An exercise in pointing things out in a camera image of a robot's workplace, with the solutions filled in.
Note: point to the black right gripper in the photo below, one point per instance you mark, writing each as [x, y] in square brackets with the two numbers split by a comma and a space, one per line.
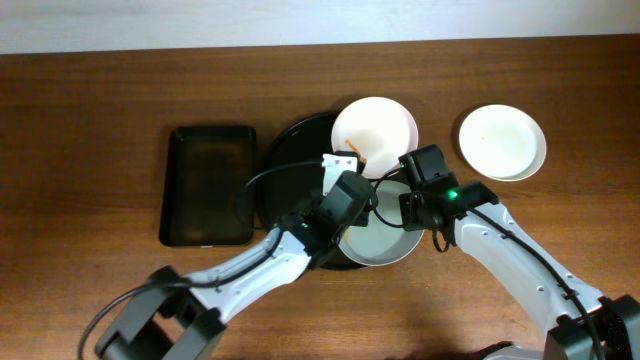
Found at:
[410, 213]

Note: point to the grey plate with sauce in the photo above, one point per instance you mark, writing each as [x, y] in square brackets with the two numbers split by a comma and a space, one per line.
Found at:
[378, 244]

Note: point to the pinkish white plate with sauce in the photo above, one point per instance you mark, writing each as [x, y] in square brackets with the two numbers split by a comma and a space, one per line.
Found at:
[378, 129]

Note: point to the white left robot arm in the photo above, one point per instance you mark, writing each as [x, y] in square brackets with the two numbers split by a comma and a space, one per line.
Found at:
[184, 317]

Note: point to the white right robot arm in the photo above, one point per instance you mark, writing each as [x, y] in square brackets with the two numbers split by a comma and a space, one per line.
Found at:
[577, 320]

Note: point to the black round tray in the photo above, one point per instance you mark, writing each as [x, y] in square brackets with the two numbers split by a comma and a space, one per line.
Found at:
[292, 194]

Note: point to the black rectangular tray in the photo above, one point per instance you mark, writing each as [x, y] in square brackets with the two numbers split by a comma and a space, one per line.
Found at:
[206, 169]

